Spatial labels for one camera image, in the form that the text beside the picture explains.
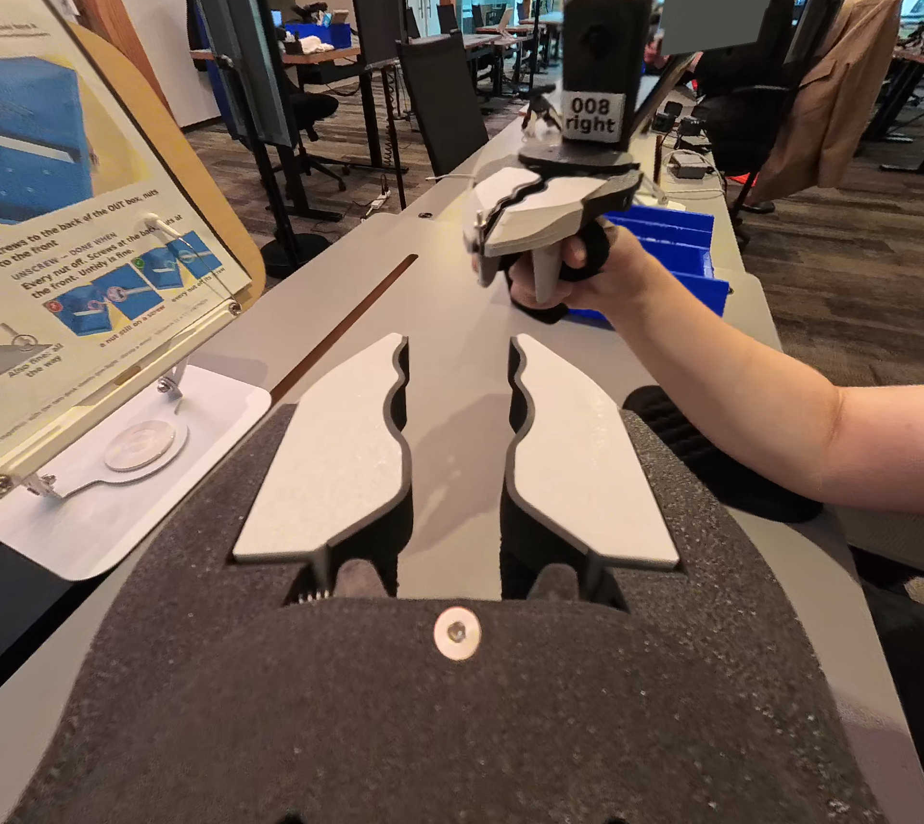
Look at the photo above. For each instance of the blue plastic bin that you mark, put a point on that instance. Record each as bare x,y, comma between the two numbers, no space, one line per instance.
678,239

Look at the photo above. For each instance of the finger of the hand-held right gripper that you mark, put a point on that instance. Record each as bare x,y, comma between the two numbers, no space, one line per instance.
505,189
534,218

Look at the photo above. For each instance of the black office chair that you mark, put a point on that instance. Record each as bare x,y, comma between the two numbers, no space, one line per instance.
310,117

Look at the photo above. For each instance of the black wrist rest pad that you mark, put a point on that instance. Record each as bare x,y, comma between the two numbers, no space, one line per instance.
671,434

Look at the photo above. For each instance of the grey desk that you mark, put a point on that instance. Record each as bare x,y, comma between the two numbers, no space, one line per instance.
447,275

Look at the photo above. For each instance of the white stand base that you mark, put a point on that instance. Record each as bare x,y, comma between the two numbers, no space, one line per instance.
180,420

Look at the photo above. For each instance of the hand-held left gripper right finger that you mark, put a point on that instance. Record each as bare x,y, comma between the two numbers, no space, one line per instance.
592,470

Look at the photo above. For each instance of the white power strip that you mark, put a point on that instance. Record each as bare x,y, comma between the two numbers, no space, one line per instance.
379,200

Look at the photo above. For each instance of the person's right hand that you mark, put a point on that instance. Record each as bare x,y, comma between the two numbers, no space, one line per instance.
621,283

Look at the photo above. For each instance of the black monitor floor stand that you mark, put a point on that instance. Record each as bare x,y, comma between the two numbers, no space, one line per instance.
289,218

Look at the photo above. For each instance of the white power adapter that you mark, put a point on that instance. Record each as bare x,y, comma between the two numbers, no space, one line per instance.
689,164

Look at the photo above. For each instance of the beige coat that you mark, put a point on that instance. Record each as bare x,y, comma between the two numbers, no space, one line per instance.
830,95

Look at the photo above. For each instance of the person's right forearm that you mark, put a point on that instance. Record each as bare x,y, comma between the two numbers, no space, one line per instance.
758,405

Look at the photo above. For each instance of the small black tripod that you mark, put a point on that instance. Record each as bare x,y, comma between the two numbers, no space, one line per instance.
541,113

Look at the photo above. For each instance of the printed instruction sheet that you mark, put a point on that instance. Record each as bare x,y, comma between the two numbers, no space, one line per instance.
86,225

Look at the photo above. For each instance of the black framed monitor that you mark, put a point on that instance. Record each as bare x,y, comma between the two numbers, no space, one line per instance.
375,8
238,52

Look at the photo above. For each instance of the wooden backing board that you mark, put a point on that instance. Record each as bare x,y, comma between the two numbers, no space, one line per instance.
220,189

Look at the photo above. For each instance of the blue storage bin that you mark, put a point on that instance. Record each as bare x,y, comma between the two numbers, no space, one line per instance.
317,32

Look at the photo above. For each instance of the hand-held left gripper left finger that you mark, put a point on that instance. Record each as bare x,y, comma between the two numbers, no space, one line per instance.
325,463

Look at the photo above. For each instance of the white sheet peg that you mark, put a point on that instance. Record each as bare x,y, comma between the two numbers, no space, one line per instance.
162,225

